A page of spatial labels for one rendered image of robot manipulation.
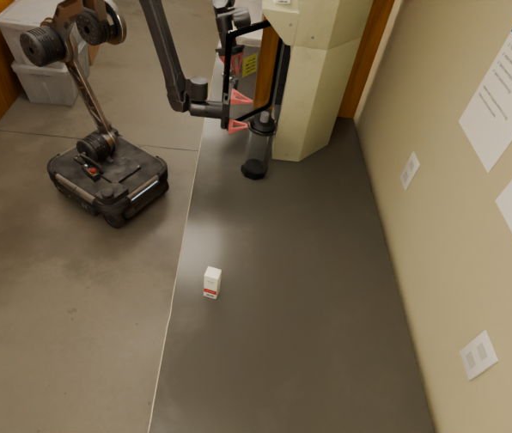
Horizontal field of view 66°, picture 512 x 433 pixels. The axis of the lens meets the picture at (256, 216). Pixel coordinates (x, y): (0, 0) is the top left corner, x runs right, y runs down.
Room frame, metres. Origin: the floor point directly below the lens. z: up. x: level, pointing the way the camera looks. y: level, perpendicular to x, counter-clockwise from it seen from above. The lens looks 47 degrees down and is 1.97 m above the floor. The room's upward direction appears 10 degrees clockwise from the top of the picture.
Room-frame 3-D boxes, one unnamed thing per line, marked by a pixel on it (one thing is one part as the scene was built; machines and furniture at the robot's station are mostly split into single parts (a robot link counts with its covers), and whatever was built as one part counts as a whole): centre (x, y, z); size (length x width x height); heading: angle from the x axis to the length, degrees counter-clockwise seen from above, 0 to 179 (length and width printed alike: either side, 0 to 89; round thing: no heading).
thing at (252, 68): (1.46, 0.11, 1.19); 0.30 x 0.01 x 0.40; 143
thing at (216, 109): (1.16, 0.20, 1.20); 0.07 x 0.07 x 0.10; 6
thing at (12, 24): (2.90, 1.84, 0.49); 0.60 x 0.42 x 0.33; 6
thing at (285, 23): (1.43, 0.05, 1.46); 0.32 x 0.11 x 0.10; 6
